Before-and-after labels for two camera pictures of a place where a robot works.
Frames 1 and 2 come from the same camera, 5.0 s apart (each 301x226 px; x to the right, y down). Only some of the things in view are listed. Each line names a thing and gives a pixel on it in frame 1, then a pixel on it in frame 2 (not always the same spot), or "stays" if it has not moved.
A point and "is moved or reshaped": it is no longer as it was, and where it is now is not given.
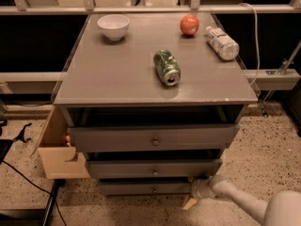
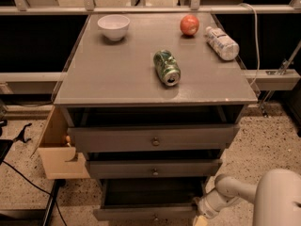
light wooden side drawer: x=58 y=156 stays
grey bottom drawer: x=145 y=188 is moved or reshaped
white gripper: x=198 y=188 -> x=206 y=206
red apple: x=189 y=24 stays
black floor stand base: x=32 y=217 stays
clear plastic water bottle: x=227 y=48 stays
